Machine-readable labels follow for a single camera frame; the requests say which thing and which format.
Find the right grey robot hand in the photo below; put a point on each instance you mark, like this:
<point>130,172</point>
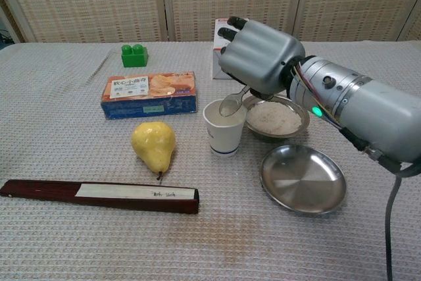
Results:
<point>260,59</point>

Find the metal spoon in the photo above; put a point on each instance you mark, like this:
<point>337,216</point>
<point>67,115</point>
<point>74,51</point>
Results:
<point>232,103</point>

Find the white rice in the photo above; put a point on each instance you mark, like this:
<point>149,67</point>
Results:
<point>274,117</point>

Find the steel bowl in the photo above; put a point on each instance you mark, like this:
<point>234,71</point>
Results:
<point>301,110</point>

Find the white paper cup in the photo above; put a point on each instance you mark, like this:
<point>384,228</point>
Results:
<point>224,136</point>

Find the flat steel plate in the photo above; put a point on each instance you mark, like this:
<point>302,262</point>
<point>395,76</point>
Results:
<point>302,180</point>

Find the white red carton box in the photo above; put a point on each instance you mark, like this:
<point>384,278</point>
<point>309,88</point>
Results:
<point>217,44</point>

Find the orange blue cookie box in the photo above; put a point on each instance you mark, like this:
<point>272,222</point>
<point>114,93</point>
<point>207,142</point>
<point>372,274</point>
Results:
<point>149,95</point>

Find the green toy brick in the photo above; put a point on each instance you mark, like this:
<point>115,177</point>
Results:
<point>133,56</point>

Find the yellow pear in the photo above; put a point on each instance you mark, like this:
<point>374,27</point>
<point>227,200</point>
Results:
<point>154,144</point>

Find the white woven tablecloth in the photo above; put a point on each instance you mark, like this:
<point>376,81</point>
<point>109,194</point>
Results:
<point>65,129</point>

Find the folded dark wooden fan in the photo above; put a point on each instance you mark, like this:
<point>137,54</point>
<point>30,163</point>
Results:
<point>98,195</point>

